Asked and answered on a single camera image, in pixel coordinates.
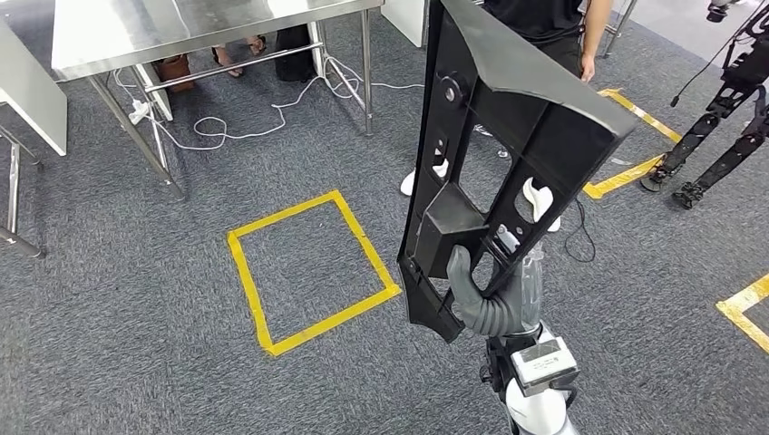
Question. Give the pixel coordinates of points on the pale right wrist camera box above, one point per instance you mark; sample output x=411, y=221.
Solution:
x=544, y=363

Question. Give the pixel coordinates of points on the white cabinet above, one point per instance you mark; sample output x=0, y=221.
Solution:
x=30, y=90
x=402, y=18

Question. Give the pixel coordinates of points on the person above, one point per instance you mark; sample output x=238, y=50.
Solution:
x=541, y=18
x=227, y=60

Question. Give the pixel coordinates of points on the yellow floor tape square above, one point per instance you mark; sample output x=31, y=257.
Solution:
x=246, y=288
x=625, y=174

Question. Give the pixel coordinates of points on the black legged robot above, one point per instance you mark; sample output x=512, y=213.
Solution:
x=730, y=78

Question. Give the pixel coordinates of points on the white power strip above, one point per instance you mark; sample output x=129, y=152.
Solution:
x=139, y=112

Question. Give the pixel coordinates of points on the black bag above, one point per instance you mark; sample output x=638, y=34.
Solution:
x=294, y=54

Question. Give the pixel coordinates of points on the black license plate bracket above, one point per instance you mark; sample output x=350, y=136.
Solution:
x=522, y=60

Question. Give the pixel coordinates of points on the brown bag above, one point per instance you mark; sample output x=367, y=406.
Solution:
x=174, y=72

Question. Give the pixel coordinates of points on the stainless steel table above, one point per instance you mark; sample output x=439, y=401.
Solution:
x=13, y=180

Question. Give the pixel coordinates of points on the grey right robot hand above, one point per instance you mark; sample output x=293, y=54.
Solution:
x=498, y=315

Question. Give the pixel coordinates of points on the stainless steel workbench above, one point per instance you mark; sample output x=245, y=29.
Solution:
x=180, y=24

